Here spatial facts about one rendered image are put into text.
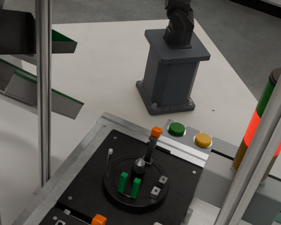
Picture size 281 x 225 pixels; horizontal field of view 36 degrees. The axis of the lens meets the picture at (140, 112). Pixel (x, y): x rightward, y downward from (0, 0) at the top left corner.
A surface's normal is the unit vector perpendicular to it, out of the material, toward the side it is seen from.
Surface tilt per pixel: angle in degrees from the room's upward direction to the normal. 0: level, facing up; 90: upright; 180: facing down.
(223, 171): 0
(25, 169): 0
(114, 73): 0
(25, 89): 90
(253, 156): 90
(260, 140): 90
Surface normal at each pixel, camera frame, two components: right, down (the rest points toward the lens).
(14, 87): 0.82, 0.47
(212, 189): -0.41, 0.56
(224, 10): 0.14, -0.74
